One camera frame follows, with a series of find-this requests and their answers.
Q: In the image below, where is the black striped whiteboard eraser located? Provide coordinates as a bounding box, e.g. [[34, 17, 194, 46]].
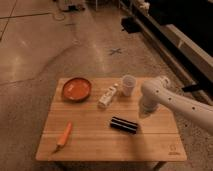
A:
[[110, 117, 138, 134]]

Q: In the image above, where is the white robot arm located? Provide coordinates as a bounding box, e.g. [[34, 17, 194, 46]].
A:
[[141, 76, 213, 135]]

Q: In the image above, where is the white plastic bottle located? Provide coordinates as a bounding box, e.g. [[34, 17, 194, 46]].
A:
[[98, 83, 118, 108]]

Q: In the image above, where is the clear plastic cup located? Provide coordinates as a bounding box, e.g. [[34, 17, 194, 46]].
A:
[[122, 75, 137, 96]]

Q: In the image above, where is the orange bowl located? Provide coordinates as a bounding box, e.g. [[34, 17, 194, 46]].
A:
[[62, 77, 92, 102]]

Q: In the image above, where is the wooden folding table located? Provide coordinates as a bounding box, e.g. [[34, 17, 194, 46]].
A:
[[36, 78, 187, 162]]

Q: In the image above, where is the orange carrot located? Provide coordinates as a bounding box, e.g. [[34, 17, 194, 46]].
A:
[[54, 122, 72, 153]]

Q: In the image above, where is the black box on floor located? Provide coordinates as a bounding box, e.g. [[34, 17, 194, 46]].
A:
[[121, 17, 141, 33]]

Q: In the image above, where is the long shelf bench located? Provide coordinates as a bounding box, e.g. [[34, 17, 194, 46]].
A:
[[118, 0, 213, 104]]

